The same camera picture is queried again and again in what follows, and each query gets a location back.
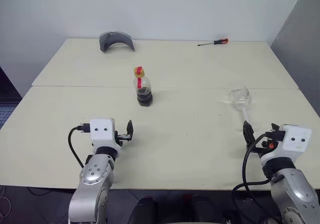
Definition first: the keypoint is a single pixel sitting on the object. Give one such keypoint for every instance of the orange and black screwdriver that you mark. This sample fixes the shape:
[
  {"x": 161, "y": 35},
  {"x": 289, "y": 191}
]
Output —
[{"x": 220, "y": 41}]

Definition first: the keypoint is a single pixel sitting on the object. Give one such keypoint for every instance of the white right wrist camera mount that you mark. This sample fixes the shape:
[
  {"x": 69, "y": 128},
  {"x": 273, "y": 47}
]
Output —
[{"x": 297, "y": 136}]

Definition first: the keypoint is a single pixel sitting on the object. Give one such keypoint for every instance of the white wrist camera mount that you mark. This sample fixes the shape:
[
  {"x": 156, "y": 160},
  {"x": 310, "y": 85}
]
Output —
[
  {"x": 297, "y": 136},
  {"x": 102, "y": 134}
]

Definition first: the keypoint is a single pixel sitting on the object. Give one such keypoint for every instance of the grey partition panel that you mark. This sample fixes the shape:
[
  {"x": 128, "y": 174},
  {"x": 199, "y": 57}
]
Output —
[{"x": 300, "y": 47}]

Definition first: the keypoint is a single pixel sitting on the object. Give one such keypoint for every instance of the small dark soda bottle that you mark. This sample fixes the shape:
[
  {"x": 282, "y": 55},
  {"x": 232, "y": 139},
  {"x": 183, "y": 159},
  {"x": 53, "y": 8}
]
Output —
[{"x": 144, "y": 96}]

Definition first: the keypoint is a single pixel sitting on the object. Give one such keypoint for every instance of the clear wine glass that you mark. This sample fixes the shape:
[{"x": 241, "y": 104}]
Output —
[{"x": 240, "y": 98}]

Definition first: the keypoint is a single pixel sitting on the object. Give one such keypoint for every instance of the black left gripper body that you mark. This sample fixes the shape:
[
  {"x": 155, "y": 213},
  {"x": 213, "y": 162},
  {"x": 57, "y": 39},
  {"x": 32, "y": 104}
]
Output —
[{"x": 122, "y": 137}]

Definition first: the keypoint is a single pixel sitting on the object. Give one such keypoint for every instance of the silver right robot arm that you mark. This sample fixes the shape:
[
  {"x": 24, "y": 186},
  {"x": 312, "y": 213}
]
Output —
[{"x": 295, "y": 189}]

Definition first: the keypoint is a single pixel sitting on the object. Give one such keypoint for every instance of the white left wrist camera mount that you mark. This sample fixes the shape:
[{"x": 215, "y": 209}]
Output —
[{"x": 102, "y": 134}]

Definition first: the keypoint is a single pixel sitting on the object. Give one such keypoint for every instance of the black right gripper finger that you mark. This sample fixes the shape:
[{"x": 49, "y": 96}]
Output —
[{"x": 248, "y": 134}]

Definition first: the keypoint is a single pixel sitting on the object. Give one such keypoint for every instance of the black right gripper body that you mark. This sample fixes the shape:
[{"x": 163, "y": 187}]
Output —
[{"x": 263, "y": 146}]

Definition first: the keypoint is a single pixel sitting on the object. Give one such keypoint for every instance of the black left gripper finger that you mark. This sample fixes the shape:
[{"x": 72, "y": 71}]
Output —
[{"x": 130, "y": 130}]

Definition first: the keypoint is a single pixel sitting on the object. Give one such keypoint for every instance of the grey curved visor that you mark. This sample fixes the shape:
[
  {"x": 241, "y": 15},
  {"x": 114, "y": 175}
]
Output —
[{"x": 105, "y": 43}]

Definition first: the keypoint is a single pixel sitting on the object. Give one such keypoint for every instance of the dark rounded shape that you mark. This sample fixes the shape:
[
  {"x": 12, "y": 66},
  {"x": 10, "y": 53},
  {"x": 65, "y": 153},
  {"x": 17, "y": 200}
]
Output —
[{"x": 145, "y": 211}]

